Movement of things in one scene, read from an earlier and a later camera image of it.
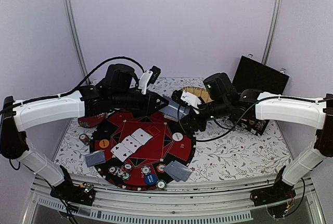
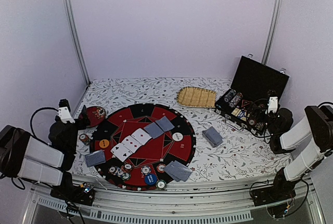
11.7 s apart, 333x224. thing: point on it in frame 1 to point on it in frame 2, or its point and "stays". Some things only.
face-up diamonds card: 131,143 stays
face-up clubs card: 122,152 stays
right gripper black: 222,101 to 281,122
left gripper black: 150,106 to 82,124
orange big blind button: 104,143 stays
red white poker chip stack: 159,168 stays
